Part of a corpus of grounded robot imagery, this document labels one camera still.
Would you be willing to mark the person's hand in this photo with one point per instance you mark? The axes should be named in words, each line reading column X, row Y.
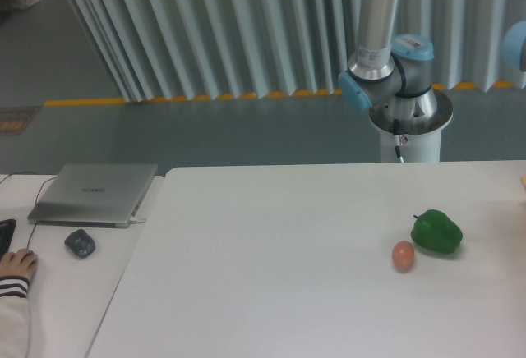
column 20, row 265

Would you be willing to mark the green bell pepper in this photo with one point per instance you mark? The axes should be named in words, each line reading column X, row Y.
column 433, row 230

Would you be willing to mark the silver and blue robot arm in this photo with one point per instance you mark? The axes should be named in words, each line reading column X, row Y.
column 403, row 47

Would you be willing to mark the black keyboard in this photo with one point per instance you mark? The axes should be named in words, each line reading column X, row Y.
column 7, row 228

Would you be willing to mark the white sleeve striped cuff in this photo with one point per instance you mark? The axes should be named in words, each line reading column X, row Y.
column 15, row 316

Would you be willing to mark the dark grey computer mouse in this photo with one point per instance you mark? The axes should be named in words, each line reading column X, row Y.
column 80, row 243

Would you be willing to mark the silver closed laptop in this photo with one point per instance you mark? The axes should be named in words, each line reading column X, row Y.
column 94, row 195

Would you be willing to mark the white corrugated partition screen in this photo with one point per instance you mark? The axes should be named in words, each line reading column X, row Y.
column 190, row 48

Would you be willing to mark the brown egg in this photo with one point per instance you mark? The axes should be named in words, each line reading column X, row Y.
column 402, row 256

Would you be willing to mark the wooden board edge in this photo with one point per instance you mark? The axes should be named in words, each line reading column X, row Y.
column 523, row 183

